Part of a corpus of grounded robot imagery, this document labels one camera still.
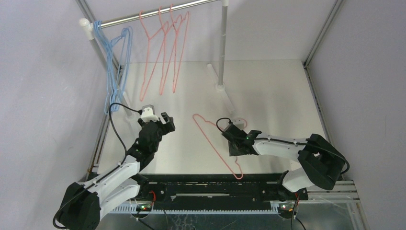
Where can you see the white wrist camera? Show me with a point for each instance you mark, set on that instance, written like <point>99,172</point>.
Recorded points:
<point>148,114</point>
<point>240,123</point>

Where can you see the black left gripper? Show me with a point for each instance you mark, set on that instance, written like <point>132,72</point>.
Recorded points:
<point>169,126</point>

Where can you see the metal clothes rack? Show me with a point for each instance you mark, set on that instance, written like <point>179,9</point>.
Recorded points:
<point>121,46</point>

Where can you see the right circuit board with wires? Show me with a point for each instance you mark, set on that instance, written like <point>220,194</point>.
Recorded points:
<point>289,210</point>

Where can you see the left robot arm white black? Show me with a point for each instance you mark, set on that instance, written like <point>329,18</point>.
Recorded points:
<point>85,204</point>

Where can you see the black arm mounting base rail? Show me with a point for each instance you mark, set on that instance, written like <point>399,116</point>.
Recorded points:
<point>217,193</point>

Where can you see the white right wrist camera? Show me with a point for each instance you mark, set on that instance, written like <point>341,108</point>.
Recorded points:
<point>240,123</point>

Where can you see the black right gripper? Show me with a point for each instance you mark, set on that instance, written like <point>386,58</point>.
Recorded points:
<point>234,144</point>

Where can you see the circuit board with wires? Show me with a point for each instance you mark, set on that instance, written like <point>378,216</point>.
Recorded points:
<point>289,210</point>
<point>146,207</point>

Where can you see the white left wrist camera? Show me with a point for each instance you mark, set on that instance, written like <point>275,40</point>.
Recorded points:
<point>148,114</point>

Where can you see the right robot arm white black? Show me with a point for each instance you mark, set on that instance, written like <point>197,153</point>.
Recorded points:
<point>321,164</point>

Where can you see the left circuit board with wires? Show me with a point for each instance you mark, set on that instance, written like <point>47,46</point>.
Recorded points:
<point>146,207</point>

